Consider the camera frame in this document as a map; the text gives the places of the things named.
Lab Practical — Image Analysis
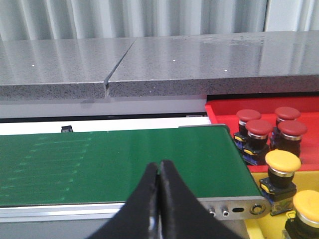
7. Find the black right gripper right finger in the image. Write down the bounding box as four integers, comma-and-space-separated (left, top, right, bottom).
159, 160, 240, 239

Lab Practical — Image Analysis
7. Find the aluminium conveyor frame rail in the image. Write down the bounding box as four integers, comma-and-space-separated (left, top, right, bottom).
0, 123, 271, 223

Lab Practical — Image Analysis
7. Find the yellow mushroom push button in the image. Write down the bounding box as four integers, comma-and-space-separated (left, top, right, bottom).
259, 149, 301, 216
282, 190, 319, 239

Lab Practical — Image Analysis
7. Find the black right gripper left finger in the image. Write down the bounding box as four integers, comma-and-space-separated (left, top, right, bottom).
88, 163, 159, 239

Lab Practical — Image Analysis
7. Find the yellow plastic tray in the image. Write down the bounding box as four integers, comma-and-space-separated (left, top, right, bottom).
245, 171, 319, 239

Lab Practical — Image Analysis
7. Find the grey granite slab right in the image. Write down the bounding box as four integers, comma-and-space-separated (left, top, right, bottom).
108, 30, 319, 97

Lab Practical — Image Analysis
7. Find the grey granite slab left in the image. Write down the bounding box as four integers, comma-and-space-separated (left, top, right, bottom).
0, 38, 135, 101

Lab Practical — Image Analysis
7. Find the small black sensor connector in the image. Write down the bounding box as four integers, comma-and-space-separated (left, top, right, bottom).
61, 125, 73, 132

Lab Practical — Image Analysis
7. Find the grey granite slab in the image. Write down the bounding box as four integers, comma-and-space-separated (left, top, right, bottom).
108, 30, 319, 97
0, 38, 135, 101

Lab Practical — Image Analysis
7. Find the red mushroom push button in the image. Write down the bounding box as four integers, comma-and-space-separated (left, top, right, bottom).
270, 120, 308, 157
243, 119, 273, 166
270, 106, 301, 140
233, 109, 261, 151

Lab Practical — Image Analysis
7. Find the green conveyor belt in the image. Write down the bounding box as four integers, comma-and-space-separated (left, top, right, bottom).
0, 125, 262, 208

